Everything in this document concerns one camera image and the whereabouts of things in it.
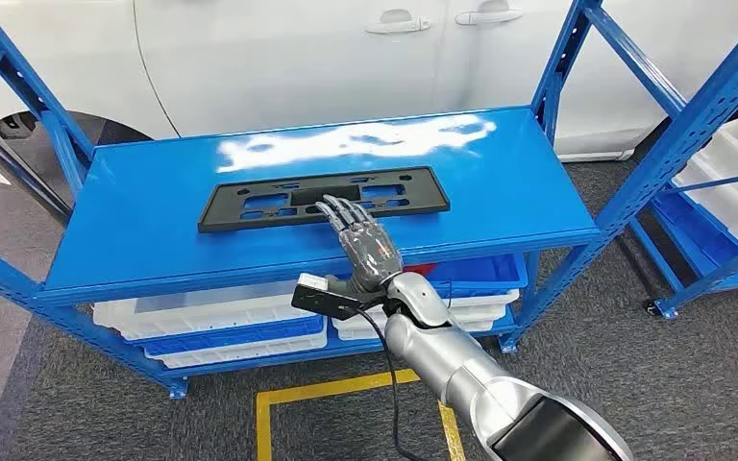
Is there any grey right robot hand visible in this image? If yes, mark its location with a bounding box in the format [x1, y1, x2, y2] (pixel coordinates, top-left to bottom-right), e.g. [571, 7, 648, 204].
[314, 194, 405, 294]

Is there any black plastic plate part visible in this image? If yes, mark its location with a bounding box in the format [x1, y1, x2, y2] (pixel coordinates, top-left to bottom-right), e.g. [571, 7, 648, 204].
[197, 166, 451, 234]

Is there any blue metal shelf rack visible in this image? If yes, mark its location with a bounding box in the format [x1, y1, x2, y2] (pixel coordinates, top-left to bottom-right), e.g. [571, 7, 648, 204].
[0, 0, 738, 400]

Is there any blue wheeled shelf rack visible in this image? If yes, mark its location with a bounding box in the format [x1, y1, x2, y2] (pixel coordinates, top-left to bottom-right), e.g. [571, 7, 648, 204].
[627, 95, 738, 320]

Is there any blue plastic bin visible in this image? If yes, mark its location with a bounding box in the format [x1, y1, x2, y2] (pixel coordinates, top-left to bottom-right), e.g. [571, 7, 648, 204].
[406, 254, 529, 299]

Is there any white car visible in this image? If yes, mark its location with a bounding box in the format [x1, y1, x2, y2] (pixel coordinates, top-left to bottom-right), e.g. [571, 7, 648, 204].
[0, 0, 738, 187]

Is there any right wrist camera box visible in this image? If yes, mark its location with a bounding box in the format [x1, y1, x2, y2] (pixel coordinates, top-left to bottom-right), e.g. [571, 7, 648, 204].
[290, 273, 388, 322]

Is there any white car door handle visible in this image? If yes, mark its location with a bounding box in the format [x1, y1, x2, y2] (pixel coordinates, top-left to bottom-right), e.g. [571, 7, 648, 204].
[455, 0, 525, 27]
[364, 9, 432, 36]

